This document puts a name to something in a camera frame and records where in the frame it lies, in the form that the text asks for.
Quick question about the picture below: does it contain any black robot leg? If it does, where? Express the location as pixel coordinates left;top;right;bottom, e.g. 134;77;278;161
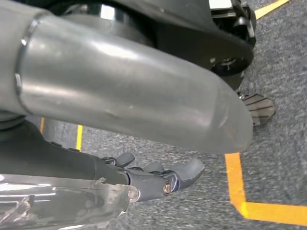
14;0;257;92

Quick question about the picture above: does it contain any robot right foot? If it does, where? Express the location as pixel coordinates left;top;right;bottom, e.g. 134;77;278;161
240;92;275;127

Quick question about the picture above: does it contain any yellow floor tape square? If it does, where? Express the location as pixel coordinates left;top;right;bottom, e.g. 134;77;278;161
225;0;307;227

